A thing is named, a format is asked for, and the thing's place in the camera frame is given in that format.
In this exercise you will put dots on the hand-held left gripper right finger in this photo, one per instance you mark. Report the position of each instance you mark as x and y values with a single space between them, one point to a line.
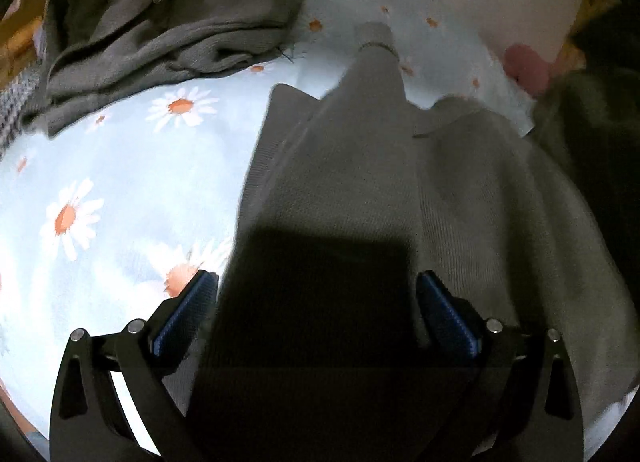
450 317

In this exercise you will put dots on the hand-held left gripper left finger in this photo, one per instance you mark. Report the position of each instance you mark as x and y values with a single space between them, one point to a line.
187 309

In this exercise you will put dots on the light grey knit sweater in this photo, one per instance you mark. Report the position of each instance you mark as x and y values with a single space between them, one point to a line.
350 167

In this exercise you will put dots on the daisy print bedsheet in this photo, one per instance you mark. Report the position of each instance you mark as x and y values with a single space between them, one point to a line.
100 152

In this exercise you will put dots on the pink soft object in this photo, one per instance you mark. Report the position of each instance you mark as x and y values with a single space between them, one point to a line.
525 64

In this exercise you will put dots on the black white checkered cloth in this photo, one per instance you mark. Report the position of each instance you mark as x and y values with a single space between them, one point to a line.
15 97

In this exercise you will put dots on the grey knit cardigan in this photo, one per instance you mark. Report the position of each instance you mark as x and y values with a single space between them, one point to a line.
175 32

